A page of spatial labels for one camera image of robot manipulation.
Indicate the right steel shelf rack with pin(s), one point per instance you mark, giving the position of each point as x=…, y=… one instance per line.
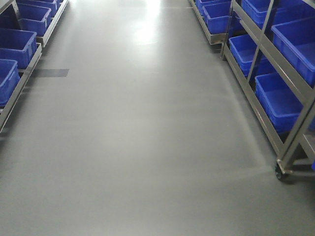
x=270, y=47

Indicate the blue bin lower right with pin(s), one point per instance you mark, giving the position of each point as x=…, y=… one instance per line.
x=280, y=104

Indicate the blue bin left near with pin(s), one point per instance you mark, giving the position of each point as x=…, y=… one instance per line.
x=9, y=78

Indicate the blue bin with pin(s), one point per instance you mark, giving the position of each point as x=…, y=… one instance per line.
x=280, y=104
x=9, y=78

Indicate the left steel shelf rack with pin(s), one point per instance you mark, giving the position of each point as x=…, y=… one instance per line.
x=25, y=29

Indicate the steel shelf rack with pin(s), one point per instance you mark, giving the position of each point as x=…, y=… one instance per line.
x=270, y=47
x=25, y=29

